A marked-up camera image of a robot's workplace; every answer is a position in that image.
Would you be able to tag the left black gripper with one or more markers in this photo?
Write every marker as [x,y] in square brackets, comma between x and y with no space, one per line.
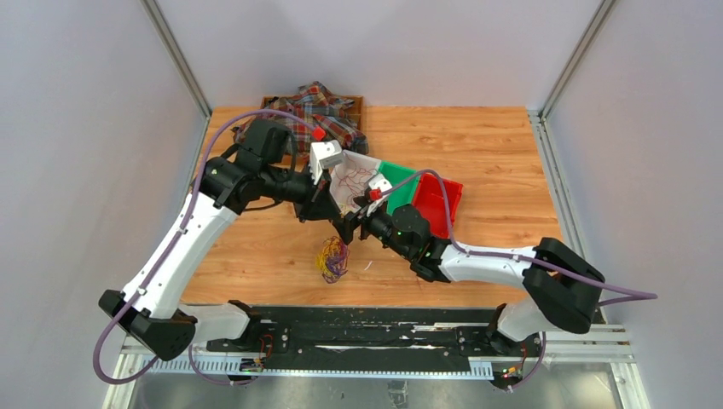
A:
[319,203]

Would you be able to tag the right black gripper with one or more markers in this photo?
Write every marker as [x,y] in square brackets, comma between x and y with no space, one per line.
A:
[346,226]

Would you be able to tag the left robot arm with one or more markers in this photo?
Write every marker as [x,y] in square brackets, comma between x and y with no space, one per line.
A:
[149,307]

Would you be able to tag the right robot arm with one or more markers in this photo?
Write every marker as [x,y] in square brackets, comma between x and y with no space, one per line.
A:
[562,289]

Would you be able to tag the white plastic bin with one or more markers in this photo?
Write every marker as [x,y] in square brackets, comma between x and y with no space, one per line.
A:
[349,179]

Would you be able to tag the green plastic bin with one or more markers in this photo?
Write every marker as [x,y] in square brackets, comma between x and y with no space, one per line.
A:
[395,174]

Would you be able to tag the red plastic bin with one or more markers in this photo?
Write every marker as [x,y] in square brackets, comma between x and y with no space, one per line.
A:
[430,203]

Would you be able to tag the wooden tray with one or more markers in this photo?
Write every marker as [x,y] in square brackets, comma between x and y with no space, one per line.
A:
[354,113]

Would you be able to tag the plaid shirt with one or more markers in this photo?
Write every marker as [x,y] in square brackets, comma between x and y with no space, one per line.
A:
[317,105]

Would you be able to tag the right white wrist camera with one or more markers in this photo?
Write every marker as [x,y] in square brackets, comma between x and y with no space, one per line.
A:
[374,194]

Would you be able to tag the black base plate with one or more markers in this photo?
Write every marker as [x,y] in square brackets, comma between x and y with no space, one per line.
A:
[373,339]

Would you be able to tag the aluminium frame rail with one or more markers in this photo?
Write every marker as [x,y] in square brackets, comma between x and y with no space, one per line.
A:
[594,370]

